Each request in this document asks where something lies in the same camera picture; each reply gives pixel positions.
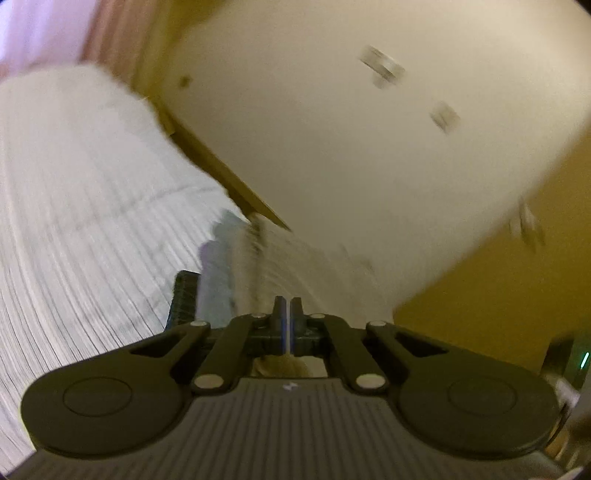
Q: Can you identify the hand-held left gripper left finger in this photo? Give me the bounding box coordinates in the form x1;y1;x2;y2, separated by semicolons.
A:
131;295;290;394

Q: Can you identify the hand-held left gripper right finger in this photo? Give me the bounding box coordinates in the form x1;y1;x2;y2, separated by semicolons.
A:
290;296;448;394

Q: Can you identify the khaki long-sleeved shirt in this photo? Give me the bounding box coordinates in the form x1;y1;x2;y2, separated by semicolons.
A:
252;354;326;380

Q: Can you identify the dark ribbed cloth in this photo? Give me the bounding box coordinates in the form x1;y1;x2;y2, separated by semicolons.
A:
168;271;201;330

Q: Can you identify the bed with striped cover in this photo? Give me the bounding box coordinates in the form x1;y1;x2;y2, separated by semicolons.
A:
0;65;398;462

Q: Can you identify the pink curtain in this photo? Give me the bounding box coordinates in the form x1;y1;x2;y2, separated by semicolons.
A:
0;0;153;79

